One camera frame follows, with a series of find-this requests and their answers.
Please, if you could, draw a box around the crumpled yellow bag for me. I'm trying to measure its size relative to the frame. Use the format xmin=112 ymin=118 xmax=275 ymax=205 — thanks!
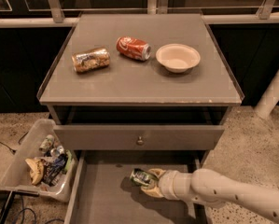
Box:
xmin=25 ymin=159 xmax=44 ymax=186

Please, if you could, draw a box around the blue floor cable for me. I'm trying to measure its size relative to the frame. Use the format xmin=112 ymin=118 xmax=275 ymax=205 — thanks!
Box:
xmin=13 ymin=195 xmax=38 ymax=224

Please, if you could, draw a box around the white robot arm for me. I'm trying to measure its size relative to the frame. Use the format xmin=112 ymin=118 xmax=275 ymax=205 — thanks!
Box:
xmin=144 ymin=70 xmax=279 ymax=224

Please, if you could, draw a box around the grey top drawer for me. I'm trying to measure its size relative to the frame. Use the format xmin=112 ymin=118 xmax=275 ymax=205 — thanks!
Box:
xmin=54 ymin=125 xmax=224 ymax=150

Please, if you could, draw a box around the red cola can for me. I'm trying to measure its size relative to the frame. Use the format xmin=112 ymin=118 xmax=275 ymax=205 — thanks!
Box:
xmin=116 ymin=36 xmax=151 ymax=62

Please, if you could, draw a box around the grey drawer cabinet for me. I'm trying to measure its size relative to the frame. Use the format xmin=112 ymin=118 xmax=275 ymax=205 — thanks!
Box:
xmin=36 ymin=13 xmax=246 ymax=151

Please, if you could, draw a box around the grey open middle drawer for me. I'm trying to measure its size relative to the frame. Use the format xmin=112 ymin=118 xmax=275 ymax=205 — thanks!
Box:
xmin=64 ymin=150 xmax=212 ymax=224

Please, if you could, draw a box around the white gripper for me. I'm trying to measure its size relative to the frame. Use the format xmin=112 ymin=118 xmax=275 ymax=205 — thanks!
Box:
xmin=141 ymin=168 xmax=194 ymax=202

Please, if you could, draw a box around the clear plastic bin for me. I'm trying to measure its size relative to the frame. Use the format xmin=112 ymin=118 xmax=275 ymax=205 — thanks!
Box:
xmin=0 ymin=119 xmax=77 ymax=203

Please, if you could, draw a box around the black floor cable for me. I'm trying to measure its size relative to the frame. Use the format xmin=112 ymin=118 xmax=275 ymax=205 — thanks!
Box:
xmin=0 ymin=130 xmax=30 ymax=154

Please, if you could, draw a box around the gold brown can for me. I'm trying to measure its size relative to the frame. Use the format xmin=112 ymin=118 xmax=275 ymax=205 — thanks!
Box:
xmin=72 ymin=47 xmax=110 ymax=73

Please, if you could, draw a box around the green soda can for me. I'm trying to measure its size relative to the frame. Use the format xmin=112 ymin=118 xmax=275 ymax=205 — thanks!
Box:
xmin=130 ymin=168 xmax=159 ymax=187

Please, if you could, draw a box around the can in bin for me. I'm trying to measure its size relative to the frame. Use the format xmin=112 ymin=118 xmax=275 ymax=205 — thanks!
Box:
xmin=39 ymin=134 xmax=55 ymax=153

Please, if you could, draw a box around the round drawer knob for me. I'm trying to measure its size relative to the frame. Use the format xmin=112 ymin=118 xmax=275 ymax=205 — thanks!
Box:
xmin=136 ymin=136 xmax=145 ymax=146

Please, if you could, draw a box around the white paper bowl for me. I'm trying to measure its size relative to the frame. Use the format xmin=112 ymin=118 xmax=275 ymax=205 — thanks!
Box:
xmin=156 ymin=44 xmax=201 ymax=74

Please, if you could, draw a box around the metal window railing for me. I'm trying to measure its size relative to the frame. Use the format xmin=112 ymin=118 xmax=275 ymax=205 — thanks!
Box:
xmin=0 ymin=0 xmax=279 ymax=28

